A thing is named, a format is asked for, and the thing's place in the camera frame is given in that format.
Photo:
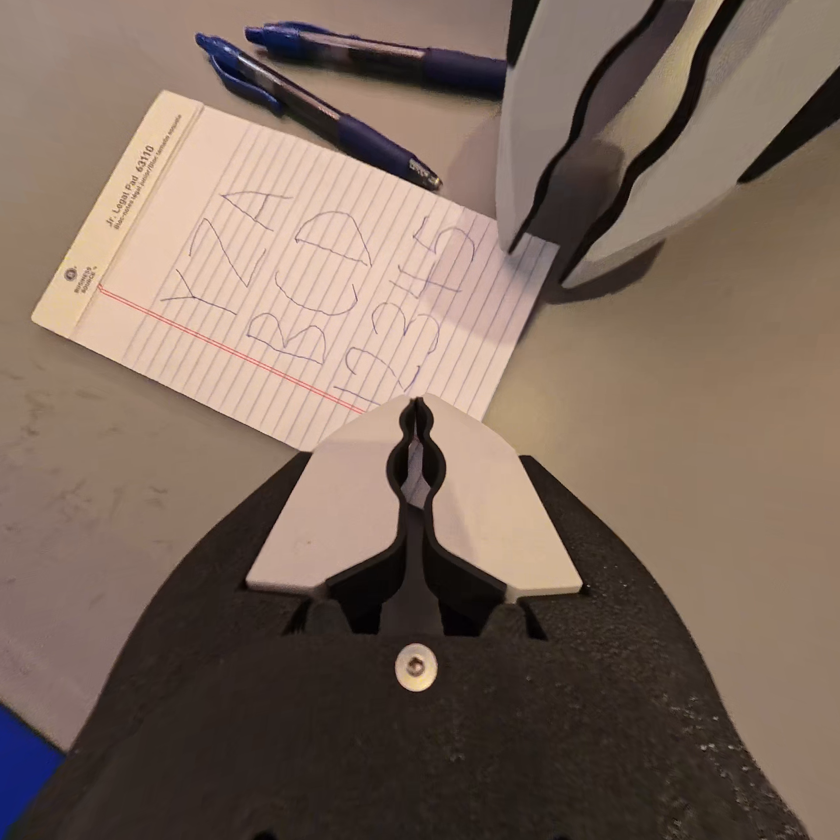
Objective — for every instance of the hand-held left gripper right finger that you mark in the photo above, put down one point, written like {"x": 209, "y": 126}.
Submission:
{"x": 499, "y": 525}

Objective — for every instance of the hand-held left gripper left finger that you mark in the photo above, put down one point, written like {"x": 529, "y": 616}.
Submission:
{"x": 328, "y": 518}

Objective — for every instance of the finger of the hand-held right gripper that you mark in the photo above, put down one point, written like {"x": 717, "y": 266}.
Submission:
{"x": 544, "y": 118}
{"x": 754, "y": 98}

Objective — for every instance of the blue gel pen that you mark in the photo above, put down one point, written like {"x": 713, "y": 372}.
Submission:
{"x": 459, "y": 65}
{"x": 367, "y": 141}

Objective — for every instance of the white lined notepad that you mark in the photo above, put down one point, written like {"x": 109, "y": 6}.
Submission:
{"x": 262, "y": 262}

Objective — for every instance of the blue plastic bin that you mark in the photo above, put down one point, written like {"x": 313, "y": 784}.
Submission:
{"x": 23, "y": 787}

